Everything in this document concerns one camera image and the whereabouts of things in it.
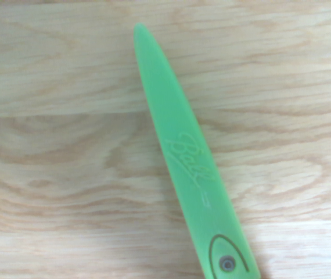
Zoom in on green scissors with blade sheath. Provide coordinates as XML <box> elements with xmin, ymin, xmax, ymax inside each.
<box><xmin>132</xmin><ymin>22</ymin><xmax>261</xmax><ymax>279</ymax></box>

